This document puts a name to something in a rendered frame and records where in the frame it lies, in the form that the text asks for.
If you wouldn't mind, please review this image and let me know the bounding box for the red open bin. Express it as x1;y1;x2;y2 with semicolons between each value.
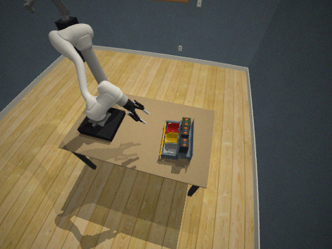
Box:
166;123;179;133

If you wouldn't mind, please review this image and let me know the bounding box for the yellow open bin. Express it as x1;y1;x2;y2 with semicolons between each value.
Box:
165;132;179;143

